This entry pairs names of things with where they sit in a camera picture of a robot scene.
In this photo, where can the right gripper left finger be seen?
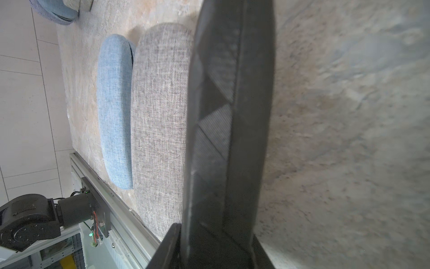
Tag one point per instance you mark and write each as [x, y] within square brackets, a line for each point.
[167, 256]

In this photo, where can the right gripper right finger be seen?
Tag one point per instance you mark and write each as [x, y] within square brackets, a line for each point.
[259, 256]

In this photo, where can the black tan case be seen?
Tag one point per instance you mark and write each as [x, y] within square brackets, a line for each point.
[230, 89]

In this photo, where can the beige glasses case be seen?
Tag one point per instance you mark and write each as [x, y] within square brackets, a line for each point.
[158, 124]

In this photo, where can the blue case pink glasses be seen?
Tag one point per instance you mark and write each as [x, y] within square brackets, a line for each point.
[114, 86]

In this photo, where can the purple fabric glasses case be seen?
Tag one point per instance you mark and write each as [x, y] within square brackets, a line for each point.
[45, 14]

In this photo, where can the tan blue glasses case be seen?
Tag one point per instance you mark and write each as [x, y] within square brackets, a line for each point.
[59, 10]

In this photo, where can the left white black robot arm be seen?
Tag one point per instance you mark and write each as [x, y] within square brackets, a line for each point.
[33, 217]

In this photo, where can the left circuit board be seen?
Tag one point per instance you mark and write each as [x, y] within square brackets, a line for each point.
[95, 230]

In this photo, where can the aluminium rail frame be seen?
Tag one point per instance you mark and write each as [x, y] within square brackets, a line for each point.
[133, 241]

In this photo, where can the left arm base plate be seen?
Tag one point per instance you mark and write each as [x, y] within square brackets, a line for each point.
[101, 209]

